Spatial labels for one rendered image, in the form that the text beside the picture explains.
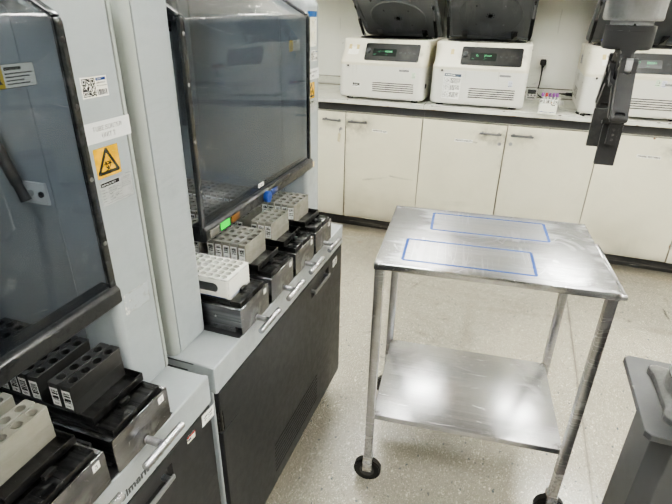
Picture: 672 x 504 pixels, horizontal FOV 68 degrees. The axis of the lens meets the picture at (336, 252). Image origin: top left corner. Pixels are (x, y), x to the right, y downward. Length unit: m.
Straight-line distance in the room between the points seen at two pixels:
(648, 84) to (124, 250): 2.87
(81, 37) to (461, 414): 1.40
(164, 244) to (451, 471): 1.29
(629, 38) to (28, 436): 1.08
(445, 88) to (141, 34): 2.49
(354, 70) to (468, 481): 2.45
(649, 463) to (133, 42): 1.27
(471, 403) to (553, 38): 2.69
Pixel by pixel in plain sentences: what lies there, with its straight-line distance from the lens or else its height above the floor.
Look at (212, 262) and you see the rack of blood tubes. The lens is 1.23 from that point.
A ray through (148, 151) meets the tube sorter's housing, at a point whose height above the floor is 1.18.
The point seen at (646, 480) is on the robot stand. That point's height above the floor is 0.53.
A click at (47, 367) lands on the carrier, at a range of 0.96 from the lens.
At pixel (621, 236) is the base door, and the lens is 3.48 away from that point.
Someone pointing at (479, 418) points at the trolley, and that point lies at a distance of 1.69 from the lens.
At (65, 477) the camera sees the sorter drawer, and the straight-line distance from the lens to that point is 0.85.
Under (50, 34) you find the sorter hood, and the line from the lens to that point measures 0.79.
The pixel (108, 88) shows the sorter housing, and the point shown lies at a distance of 0.88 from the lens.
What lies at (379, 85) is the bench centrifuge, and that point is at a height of 0.99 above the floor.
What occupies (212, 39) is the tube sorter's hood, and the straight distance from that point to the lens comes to 1.09.
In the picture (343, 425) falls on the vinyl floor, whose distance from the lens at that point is 1.99.
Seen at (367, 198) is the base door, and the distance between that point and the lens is 3.49.
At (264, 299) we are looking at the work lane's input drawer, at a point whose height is 0.77.
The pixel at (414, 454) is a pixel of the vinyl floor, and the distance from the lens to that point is 1.92.
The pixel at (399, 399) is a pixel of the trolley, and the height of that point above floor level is 0.28.
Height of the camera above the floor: 1.41
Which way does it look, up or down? 26 degrees down
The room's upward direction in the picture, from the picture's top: 1 degrees clockwise
